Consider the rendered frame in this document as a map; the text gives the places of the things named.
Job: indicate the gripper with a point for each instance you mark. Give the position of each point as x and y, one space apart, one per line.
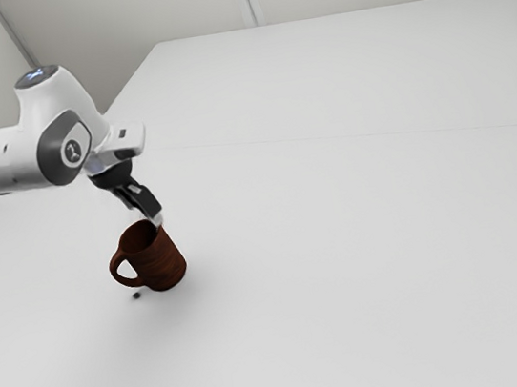
113 177

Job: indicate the brown wooden mug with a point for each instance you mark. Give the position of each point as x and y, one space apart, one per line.
155 261

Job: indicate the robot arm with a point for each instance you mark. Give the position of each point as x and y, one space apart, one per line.
3 159

